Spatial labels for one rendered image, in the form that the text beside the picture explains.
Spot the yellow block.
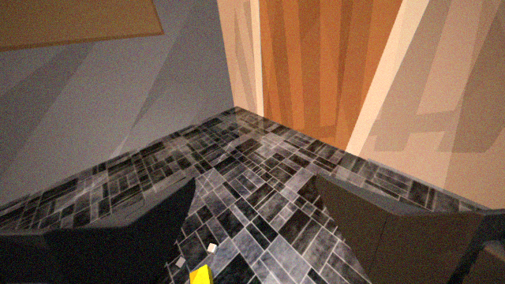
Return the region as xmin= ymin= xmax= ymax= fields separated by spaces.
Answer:
xmin=189 ymin=264 xmax=214 ymax=284

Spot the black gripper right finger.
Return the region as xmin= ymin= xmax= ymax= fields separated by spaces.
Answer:
xmin=316 ymin=174 xmax=505 ymax=284

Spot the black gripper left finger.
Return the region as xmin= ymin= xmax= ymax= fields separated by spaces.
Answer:
xmin=0 ymin=177 xmax=196 ymax=284

